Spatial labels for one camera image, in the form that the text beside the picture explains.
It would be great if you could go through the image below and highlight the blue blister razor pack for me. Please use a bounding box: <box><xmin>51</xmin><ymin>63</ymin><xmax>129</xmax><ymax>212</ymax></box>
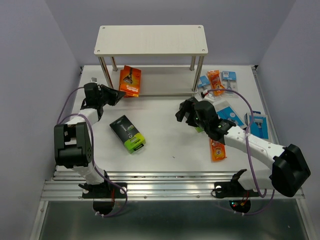
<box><xmin>221</xmin><ymin>71</ymin><xmax>238</xmax><ymax>98</ymax></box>
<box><xmin>197</xmin><ymin>75</ymin><xmax>210</xmax><ymax>88</ymax></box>

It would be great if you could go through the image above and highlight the blue razor pack far right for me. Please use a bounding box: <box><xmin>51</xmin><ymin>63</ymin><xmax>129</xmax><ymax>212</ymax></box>
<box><xmin>244</xmin><ymin>111</ymin><xmax>271</xmax><ymax>141</ymax></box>

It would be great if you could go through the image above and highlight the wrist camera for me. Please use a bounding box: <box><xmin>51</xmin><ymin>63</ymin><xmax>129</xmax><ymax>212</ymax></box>
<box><xmin>90</xmin><ymin>77</ymin><xmax>98</xmax><ymax>84</ymax></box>
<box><xmin>200</xmin><ymin>91</ymin><xmax>216</xmax><ymax>103</ymax></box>

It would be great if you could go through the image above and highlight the aluminium rail frame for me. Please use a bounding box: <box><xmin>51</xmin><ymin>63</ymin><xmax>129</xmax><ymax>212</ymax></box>
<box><xmin>41</xmin><ymin>65</ymin><xmax>306</xmax><ymax>201</ymax></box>

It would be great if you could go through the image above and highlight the white two-tier shelf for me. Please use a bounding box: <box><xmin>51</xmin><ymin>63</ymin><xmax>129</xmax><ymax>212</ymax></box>
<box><xmin>94</xmin><ymin>25</ymin><xmax>208</xmax><ymax>96</ymax></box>

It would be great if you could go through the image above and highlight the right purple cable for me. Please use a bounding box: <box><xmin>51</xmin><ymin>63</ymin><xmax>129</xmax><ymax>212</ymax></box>
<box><xmin>206</xmin><ymin>88</ymin><xmax>276</xmax><ymax>216</ymax></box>

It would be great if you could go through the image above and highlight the orange razor bag bottom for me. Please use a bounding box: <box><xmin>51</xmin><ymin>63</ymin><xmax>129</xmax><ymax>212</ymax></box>
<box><xmin>210</xmin><ymin>139</ymin><xmax>227</xmax><ymax>162</ymax></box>

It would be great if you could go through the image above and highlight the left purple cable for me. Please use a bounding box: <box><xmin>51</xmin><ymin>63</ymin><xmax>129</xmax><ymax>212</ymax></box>
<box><xmin>56</xmin><ymin>86</ymin><xmax>129</xmax><ymax>218</ymax></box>

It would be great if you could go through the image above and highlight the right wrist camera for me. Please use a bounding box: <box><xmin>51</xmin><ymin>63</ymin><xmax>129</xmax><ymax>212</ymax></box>
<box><xmin>200</xmin><ymin>91</ymin><xmax>216</xmax><ymax>103</ymax></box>

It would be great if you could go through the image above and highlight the blue razor pack middle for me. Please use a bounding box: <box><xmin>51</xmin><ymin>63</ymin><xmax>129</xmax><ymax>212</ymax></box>
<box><xmin>214</xmin><ymin>100</ymin><xmax>247</xmax><ymax>129</ymax></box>

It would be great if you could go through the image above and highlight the blue blister razor pack left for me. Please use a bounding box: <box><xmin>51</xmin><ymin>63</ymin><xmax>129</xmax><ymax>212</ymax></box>
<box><xmin>197</xmin><ymin>75</ymin><xmax>210</xmax><ymax>88</ymax></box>

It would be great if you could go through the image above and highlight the orange razor bag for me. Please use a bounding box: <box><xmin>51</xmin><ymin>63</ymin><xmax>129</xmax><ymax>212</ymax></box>
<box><xmin>210</xmin><ymin>139</ymin><xmax>227</xmax><ymax>162</ymax></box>
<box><xmin>207</xmin><ymin>70</ymin><xmax>225</xmax><ymax>97</ymax></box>

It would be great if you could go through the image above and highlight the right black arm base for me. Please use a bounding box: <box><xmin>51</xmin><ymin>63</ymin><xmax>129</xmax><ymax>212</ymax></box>
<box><xmin>211</xmin><ymin>169</ymin><xmax>259</xmax><ymax>199</ymax></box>

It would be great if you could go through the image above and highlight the purple cable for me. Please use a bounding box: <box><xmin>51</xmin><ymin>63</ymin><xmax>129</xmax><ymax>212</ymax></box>
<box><xmin>206</xmin><ymin>88</ymin><xmax>276</xmax><ymax>216</ymax></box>
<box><xmin>56</xmin><ymin>86</ymin><xmax>129</xmax><ymax>218</ymax></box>

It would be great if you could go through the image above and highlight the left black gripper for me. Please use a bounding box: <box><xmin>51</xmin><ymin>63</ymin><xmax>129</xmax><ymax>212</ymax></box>
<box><xmin>97</xmin><ymin>84</ymin><xmax>125</xmax><ymax>107</ymax></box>

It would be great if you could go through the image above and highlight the blue blister razor pack right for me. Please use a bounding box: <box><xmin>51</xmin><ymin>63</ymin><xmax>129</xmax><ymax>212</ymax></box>
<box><xmin>221</xmin><ymin>71</ymin><xmax>238</xmax><ymax>98</ymax></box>

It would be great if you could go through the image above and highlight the black green razor box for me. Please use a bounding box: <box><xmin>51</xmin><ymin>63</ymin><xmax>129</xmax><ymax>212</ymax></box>
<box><xmin>109</xmin><ymin>115</ymin><xmax>146</xmax><ymax>154</ymax></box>
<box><xmin>195</xmin><ymin>127</ymin><xmax>204</xmax><ymax>133</ymax></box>

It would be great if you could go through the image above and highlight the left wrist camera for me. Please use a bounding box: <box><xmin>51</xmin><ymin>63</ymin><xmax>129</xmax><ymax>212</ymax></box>
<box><xmin>90</xmin><ymin>77</ymin><xmax>98</xmax><ymax>84</ymax></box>

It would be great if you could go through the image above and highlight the orange razor bag top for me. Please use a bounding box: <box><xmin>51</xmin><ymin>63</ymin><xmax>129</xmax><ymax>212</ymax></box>
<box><xmin>207</xmin><ymin>70</ymin><xmax>225</xmax><ymax>97</ymax></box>

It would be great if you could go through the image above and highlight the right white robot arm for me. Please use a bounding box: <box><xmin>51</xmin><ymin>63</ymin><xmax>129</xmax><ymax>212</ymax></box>
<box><xmin>175</xmin><ymin>97</ymin><xmax>311</xmax><ymax>198</ymax></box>

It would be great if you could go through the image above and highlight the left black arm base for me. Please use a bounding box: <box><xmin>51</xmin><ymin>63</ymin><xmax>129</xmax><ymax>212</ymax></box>
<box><xmin>78</xmin><ymin>171</ymin><xmax>128</xmax><ymax>199</ymax></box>

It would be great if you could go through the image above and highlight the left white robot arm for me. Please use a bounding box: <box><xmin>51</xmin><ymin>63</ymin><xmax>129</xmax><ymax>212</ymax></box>
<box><xmin>53</xmin><ymin>82</ymin><xmax>125</xmax><ymax>197</ymax></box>

